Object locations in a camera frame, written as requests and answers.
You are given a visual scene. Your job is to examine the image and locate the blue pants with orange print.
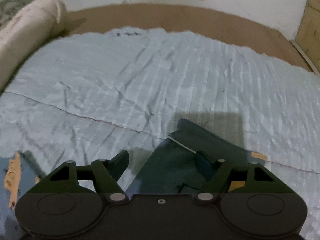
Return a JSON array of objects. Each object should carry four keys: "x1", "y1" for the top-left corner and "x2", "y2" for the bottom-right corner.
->
[{"x1": 1, "y1": 119, "x2": 267, "y2": 239}]

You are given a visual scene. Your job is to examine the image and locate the light blue striped bed quilt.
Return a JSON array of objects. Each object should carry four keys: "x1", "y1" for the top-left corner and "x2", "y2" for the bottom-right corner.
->
[{"x1": 1, "y1": 28, "x2": 319, "y2": 239}]

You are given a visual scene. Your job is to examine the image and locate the plywood board panel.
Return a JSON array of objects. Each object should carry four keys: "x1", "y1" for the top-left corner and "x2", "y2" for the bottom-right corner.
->
[{"x1": 295, "y1": 0, "x2": 320, "y2": 69}]

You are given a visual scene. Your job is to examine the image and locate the brown wooden bed base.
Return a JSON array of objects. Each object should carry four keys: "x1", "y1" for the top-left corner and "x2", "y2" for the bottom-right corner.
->
[{"x1": 64, "y1": 4, "x2": 312, "y2": 72}]

